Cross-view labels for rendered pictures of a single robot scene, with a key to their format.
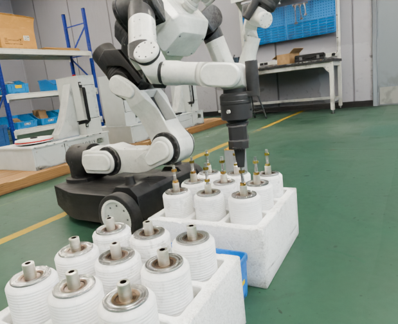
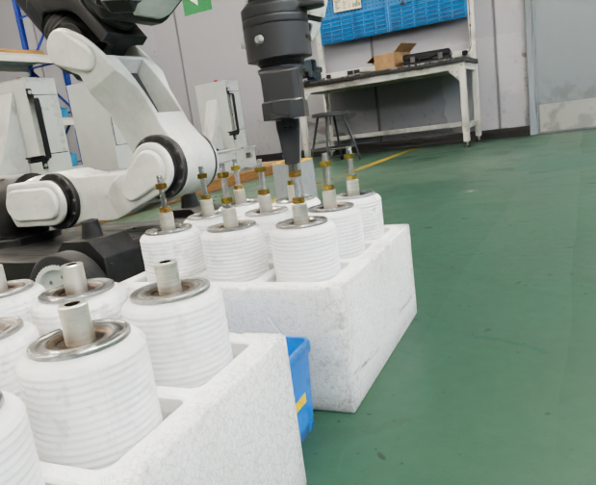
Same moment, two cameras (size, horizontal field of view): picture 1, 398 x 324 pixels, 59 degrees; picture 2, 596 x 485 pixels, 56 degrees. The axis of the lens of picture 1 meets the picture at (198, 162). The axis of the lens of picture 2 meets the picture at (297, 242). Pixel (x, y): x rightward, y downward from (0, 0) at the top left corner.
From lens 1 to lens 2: 0.29 m
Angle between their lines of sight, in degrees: 4
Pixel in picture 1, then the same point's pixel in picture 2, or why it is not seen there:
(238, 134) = (283, 88)
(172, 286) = (91, 392)
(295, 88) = (405, 111)
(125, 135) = not seen: hidden behind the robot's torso
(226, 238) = (266, 312)
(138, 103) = (104, 80)
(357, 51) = (502, 47)
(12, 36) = not seen: outside the picture
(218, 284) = (225, 391)
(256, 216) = (327, 264)
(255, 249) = (326, 330)
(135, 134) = not seen: hidden behind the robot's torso
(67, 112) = (8, 143)
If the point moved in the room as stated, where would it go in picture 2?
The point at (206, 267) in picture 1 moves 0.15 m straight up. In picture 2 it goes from (199, 355) to (170, 191)
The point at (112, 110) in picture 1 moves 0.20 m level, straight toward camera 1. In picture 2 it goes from (93, 142) to (92, 142)
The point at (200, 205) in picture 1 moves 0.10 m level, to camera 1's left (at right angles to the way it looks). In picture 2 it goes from (214, 250) to (145, 260)
